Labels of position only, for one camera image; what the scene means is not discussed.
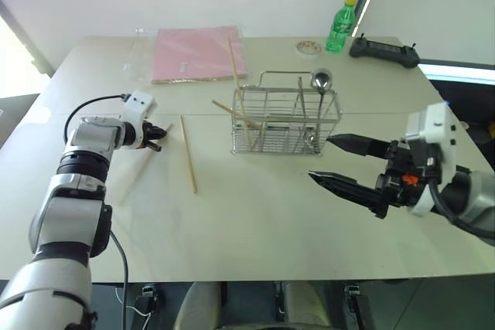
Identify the wooden chopstick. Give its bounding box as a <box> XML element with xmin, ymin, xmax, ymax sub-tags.
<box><xmin>179</xmin><ymin>114</ymin><xmax>199</xmax><ymax>194</ymax></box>
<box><xmin>211</xmin><ymin>100</ymin><xmax>265</xmax><ymax>131</ymax></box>
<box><xmin>118</xmin><ymin>123</ymin><xmax>174</xmax><ymax>204</ymax></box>
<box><xmin>227</xmin><ymin>36</ymin><xmax>257</xmax><ymax>150</ymax></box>

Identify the thin white cable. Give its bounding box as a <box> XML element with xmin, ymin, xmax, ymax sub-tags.
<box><xmin>114</xmin><ymin>286</ymin><xmax>152</xmax><ymax>321</ymax></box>

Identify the black remote controller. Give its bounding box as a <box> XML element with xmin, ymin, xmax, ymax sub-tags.
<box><xmin>349</xmin><ymin>33</ymin><xmax>422</xmax><ymax>70</ymax></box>

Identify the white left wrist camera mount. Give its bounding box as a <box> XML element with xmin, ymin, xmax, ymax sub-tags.
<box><xmin>122</xmin><ymin>90</ymin><xmax>159</xmax><ymax>150</ymax></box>

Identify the black table bracket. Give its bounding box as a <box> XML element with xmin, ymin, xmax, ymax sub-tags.
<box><xmin>273</xmin><ymin>281</ymin><xmax>286</xmax><ymax>322</ymax></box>
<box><xmin>134</xmin><ymin>284</ymin><xmax>160</xmax><ymax>330</ymax></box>
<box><xmin>343</xmin><ymin>283</ymin><xmax>374</xmax><ymax>330</ymax></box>

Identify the patterned tape roll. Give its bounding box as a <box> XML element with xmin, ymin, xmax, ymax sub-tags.
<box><xmin>295</xmin><ymin>39</ymin><xmax>323</xmax><ymax>58</ymax></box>

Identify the metal spoon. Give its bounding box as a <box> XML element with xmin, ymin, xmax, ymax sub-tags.
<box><xmin>309</xmin><ymin>67</ymin><xmax>334</xmax><ymax>146</ymax></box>

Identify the metal wire basket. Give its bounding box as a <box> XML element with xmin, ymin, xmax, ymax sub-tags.
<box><xmin>230</xmin><ymin>70</ymin><xmax>343</xmax><ymax>157</ymax></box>

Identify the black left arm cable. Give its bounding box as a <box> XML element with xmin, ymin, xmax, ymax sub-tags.
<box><xmin>63</xmin><ymin>94</ymin><xmax>131</xmax><ymax>142</ymax></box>

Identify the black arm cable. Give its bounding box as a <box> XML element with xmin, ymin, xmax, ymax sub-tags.
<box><xmin>63</xmin><ymin>94</ymin><xmax>131</xmax><ymax>142</ymax></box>
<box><xmin>428</xmin><ymin>178</ymin><xmax>495</xmax><ymax>241</ymax></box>

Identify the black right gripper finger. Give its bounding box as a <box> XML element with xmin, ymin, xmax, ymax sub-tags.
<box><xmin>326</xmin><ymin>133</ymin><xmax>392</xmax><ymax>161</ymax></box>
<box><xmin>308</xmin><ymin>169</ymin><xmax>390</xmax><ymax>219</ymax></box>

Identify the green plastic bottle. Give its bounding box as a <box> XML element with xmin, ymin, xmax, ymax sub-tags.
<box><xmin>325</xmin><ymin>0</ymin><xmax>357</xmax><ymax>54</ymax></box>

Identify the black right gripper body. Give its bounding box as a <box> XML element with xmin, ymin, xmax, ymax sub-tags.
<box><xmin>373</xmin><ymin>138</ymin><xmax>446</xmax><ymax>209</ymax></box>

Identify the clear plastic sleeve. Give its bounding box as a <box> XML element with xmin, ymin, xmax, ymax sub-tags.
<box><xmin>122</xmin><ymin>27</ymin><xmax>164</xmax><ymax>84</ymax></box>

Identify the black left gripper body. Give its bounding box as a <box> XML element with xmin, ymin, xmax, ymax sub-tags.
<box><xmin>138</xmin><ymin>121</ymin><xmax>156</xmax><ymax>150</ymax></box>

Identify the grey rounded shape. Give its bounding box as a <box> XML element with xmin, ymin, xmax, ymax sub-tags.
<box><xmin>172</xmin><ymin>281</ymin><xmax>222</xmax><ymax>330</ymax></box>
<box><xmin>281</xmin><ymin>281</ymin><xmax>330</xmax><ymax>330</ymax></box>

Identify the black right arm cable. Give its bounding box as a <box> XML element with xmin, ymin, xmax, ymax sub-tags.
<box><xmin>428</xmin><ymin>178</ymin><xmax>495</xmax><ymax>241</ymax></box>

